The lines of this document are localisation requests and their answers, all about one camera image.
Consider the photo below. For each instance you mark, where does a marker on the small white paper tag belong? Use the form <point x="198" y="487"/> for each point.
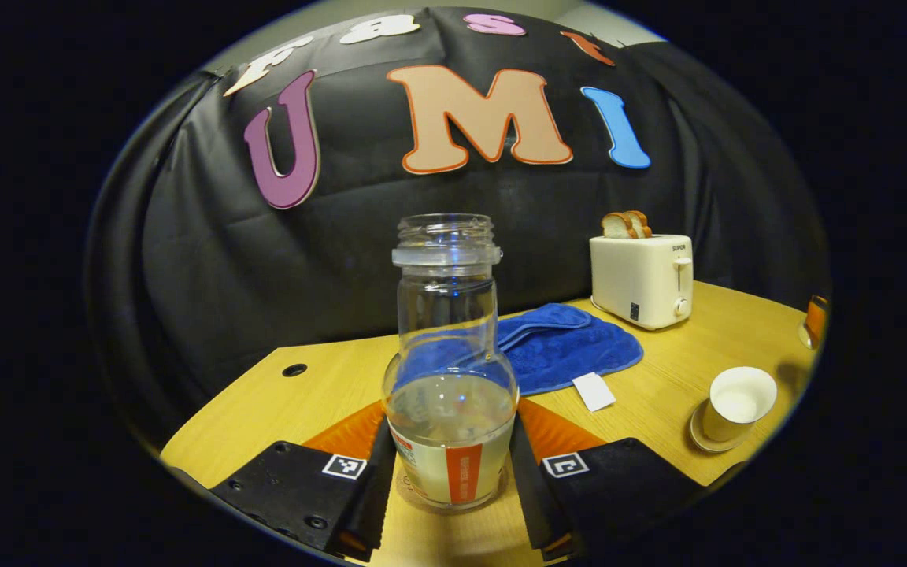
<point x="594" y="392"/>

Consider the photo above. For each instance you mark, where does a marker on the blue towel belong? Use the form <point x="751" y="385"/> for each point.
<point x="571" y="354"/>

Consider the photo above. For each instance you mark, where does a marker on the cream ceramic teacup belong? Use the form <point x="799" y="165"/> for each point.
<point x="737" y="402"/>

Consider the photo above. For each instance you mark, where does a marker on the clear plastic water bottle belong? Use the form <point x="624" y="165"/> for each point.
<point x="449" y="425"/>

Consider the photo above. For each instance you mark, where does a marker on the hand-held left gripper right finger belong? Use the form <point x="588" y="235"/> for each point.
<point x="528" y="496"/>

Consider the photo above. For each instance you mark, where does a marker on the black backdrop cloth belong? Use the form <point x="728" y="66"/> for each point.
<point x="264" y="276"/>

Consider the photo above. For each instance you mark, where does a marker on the white toaster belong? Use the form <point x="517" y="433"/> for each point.
<point x="634" y="279"/>

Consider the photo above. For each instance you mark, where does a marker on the round cork coaster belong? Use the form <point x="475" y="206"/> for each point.
<point x="409" y="498"/>

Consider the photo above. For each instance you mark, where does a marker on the toast bread slice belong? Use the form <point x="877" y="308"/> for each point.
<point x="617" y="227"/>
<point x="642" y="223"/>

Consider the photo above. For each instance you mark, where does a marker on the cream ceramic saucer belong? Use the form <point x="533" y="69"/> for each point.
<point x="701" y="441"/>

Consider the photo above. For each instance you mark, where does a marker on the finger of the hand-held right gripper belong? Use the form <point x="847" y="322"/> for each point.
<point x="817" y="319"/>

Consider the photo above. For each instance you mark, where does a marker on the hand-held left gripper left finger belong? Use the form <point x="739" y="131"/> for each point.
<point x="379" y="488"/>

